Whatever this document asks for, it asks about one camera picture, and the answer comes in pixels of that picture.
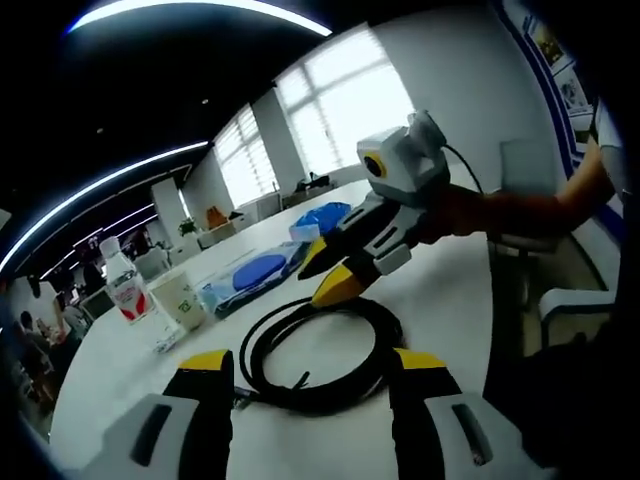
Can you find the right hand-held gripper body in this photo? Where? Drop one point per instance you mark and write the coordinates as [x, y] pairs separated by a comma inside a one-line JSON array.
[[410, 160]]

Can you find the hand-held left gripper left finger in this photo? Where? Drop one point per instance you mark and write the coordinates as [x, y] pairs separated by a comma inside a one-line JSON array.
[[205, 415]]

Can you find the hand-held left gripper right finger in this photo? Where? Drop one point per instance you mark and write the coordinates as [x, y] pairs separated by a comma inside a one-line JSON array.
[[425, 415]]

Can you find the blue tissue pack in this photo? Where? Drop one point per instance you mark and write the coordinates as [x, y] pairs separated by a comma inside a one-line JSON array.
[[322, 220]]

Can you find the white paper cup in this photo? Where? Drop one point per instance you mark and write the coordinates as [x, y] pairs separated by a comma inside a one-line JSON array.
[[182, 302]]

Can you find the clear water bottle red label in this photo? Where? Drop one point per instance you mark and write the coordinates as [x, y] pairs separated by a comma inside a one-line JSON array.
[[127, 295]]

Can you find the person's right hand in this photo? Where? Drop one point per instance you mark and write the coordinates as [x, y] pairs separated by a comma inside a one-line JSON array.
[[455, 215]]

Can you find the white table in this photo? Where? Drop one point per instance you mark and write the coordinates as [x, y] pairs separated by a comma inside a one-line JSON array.
[[150, 370]]

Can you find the large window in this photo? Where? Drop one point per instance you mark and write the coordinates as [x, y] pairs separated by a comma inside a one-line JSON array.
[[350, 100]]

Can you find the narrow window with blinds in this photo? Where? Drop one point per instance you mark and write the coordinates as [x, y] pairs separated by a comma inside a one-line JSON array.
[[247, 160]]

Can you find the person's dark clothing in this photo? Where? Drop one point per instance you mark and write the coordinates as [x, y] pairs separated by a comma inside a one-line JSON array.
[[575, 400]]

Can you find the green potted plant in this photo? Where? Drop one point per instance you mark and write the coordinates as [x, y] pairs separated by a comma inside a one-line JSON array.
[[186, 227]]

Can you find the long ceiling light strip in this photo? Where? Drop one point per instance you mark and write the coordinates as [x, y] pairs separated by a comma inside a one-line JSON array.
[[200, 10], [100, 185]]

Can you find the wall poster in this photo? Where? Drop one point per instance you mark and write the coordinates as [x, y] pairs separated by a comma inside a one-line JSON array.
[[550, 50]]

